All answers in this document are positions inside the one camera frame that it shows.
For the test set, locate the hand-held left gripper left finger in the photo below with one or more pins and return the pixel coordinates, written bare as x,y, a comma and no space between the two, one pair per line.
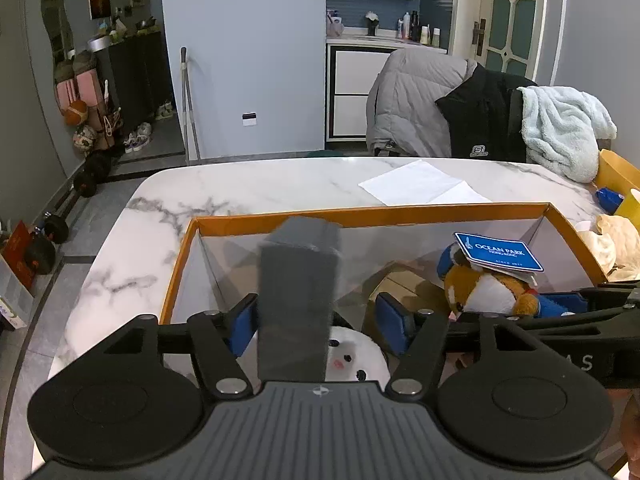
245,320

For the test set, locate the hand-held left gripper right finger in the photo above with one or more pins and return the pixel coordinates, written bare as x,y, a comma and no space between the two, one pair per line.
395,320

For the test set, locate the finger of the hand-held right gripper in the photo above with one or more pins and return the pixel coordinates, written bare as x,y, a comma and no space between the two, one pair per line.
560,319
615,294

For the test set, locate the brown cardboard box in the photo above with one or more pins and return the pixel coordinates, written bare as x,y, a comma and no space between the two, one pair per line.
400,282

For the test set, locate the grey box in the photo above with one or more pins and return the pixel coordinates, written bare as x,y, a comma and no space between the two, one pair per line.
295,310

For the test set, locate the white plush with striped body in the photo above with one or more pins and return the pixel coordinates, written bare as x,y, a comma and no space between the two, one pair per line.
350,355

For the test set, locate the bear plush with blue tag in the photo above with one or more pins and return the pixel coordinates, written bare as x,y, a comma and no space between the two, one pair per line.
480,295

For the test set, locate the orange cardboard box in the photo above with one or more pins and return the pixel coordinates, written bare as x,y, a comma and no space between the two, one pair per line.
350,215

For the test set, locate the person's right hand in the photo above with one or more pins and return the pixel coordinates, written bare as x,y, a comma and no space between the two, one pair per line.
631,420

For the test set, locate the yellow mug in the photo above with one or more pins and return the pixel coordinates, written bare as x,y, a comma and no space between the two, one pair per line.
631,205

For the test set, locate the small blue object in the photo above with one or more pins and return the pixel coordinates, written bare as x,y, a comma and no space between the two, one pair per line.
607,200

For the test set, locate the yellow box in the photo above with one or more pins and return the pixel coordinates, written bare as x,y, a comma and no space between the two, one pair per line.
617,170

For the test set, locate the white paper sheet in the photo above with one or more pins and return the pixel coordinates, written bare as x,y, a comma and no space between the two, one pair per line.
420,182

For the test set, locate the light blue fleece blanket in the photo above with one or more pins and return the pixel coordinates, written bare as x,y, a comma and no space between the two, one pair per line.
565,130

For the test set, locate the black dumbbell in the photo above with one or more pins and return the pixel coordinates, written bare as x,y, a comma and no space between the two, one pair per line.
45,250
92,175

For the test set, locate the pair of white sneakers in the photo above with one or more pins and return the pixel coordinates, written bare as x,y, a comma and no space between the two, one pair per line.
137,137

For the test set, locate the black jacket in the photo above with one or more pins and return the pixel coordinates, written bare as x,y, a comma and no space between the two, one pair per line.
480,120

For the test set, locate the grey padded jacket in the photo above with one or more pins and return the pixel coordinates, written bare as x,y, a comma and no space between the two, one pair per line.
410,100

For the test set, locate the pair of light sneakers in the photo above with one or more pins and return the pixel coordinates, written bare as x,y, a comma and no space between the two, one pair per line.
165,111

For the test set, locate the white printed carton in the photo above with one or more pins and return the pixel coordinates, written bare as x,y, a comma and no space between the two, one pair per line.
12,307

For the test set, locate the red carton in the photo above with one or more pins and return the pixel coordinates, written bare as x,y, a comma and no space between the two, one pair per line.
20,255

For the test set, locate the white vanity cabinet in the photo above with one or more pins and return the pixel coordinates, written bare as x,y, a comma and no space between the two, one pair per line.
350,90

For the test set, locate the patterned ball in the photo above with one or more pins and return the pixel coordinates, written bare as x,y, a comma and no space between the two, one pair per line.
85,139

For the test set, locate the black cabinet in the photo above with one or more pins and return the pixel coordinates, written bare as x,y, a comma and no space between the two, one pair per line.
135,80

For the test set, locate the basketball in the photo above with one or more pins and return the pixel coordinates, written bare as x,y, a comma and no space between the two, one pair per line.
76,113

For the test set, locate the pink bag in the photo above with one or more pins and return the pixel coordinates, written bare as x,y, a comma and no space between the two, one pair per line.
77,92

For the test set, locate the row of toiletry bottles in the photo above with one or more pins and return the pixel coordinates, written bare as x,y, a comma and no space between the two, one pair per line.
417,27

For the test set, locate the white glazed door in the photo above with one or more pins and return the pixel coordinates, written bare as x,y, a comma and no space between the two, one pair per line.
500,15

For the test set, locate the silver pot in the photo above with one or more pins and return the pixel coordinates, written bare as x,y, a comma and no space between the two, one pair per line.
98,43

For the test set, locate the wall socket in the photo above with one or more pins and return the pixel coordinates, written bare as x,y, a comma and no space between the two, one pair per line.
250,119

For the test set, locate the orange wall picture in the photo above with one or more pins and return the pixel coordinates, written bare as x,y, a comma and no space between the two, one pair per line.
99,2

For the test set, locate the wavy wall mirror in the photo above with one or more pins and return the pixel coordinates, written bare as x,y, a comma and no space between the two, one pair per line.
57,25

